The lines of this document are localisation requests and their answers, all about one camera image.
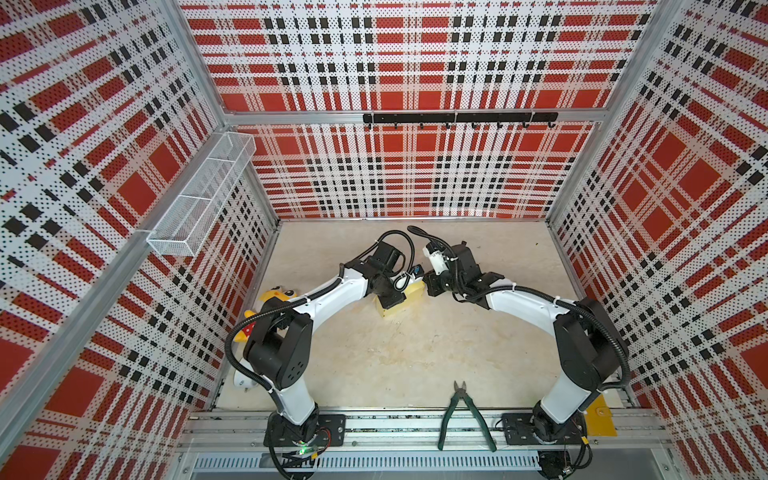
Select yellow paper box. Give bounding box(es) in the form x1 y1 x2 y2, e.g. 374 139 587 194
374 280 426 318

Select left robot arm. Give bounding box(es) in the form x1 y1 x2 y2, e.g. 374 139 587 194
224 230 423 444

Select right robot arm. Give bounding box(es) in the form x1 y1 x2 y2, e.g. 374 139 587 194
407 225 631 444

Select yellow plush toy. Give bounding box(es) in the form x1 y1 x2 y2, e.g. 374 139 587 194
234 286 297 343

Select white alarm clock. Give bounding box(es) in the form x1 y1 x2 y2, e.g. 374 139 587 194
233 359 260 391

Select yellow card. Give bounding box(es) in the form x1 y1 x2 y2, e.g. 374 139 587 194
584 395 618 437

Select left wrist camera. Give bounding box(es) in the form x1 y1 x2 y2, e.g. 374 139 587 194
392 272 416 292

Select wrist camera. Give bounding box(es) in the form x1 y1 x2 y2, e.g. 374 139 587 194
423 245 449 275
392 272 416 292

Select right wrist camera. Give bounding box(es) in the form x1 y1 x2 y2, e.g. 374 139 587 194
423 245 449 275

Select green handled pliers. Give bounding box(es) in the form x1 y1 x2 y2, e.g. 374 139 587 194
436 380 498 453

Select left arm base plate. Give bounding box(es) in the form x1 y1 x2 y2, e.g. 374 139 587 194
263 412 346 447

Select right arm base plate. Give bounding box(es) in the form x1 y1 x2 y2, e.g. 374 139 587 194
502 412 588 446

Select black hook rail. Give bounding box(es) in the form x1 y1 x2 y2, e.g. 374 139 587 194
362 111 559 126

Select white wire mesh basket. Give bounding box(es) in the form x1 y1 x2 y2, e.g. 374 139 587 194
147 132 255 257

